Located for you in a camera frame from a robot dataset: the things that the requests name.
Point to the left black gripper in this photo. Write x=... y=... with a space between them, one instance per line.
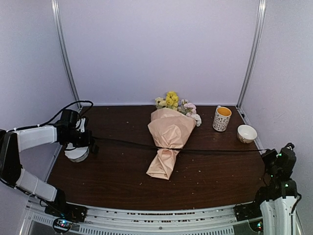
x=87 y=139

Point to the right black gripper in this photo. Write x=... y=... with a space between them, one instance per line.
x=266 y=156

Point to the black ribbon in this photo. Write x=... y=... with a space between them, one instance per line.
x=146 y=146

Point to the pale yellow fake flower stem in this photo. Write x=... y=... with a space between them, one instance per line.
x=160 y=103

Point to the pink and green wrapping paper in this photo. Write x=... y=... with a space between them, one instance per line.
x=170 y=130

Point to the pink fake flower stem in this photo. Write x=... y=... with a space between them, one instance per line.
x=190 y=110

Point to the bright yellow fake flower stem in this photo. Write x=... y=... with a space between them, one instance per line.
x=172 y=100

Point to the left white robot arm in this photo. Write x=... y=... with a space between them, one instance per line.
x=12 y=144

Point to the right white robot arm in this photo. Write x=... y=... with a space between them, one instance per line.
x=279 y=198

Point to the white scalloped bowl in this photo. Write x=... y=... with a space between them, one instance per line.
x=76 y=154

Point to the small white patterned bowl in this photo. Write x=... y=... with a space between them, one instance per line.
x=246 y=134

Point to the patterned mug with yellow inside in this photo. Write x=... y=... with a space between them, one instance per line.
x=221 y=118

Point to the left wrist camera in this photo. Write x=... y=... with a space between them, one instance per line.
x=81 y=124

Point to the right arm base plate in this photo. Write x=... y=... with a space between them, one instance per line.
x=247 y=211

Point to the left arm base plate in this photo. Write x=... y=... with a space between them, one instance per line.
x=73 y=213

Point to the front aluminium rail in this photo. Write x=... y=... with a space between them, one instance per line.
x=106 y=221

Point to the left aluminium frame post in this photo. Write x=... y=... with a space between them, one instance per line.
x=59 y=29

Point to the aluminium frame post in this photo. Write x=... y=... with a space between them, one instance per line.
x=253 y=53
x=59 y=29

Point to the right aluminium frame post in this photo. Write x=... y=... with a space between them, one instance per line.
x=253 y=53

